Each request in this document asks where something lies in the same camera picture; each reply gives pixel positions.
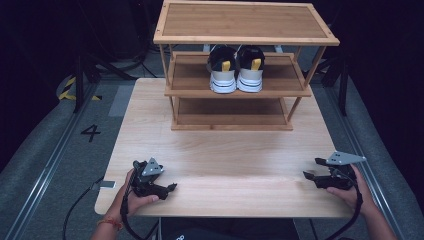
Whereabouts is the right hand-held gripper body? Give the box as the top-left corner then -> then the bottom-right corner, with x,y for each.
313,151 -> 367,191

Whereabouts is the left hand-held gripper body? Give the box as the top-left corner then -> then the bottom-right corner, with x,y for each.
129,157 -> 170,201

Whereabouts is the black and white sneaker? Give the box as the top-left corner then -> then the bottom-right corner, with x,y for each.
235,44 -> 266,94
206,44 -> 239,95

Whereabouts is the wooden shoe rack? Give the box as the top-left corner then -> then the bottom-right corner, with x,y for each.
153,0 -> 341,132

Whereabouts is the person's left hand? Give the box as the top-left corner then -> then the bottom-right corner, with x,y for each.
114,168 -> 161,218

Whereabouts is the person's right hand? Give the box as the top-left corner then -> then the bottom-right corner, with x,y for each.
325,164 -> 372,216

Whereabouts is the person's dark clothing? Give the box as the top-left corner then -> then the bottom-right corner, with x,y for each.
159,217 -> 302,240

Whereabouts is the black metal stand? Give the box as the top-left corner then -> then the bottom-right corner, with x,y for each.
321,56 -> 349,117
73,53 -> 134,114

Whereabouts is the yellow and black tape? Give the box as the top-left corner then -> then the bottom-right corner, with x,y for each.
58,76 -> 102,102

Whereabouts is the metal floor rail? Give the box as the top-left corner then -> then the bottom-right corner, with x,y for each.
4,81 -> 99,240
324,84 -> 406,240

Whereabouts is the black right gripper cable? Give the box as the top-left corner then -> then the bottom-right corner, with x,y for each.
331,169 -> 365,240

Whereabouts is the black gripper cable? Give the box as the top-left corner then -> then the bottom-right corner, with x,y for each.
331,169 -> 365,240
119,169 -> 159,240

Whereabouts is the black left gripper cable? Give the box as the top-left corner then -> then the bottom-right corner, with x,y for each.
119,169 -> 159,240

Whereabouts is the orange bracelet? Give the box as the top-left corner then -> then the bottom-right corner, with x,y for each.
97,216 -> 124,232

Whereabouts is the thin black cable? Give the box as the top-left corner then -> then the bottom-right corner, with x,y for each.
62,176 -> 105,240

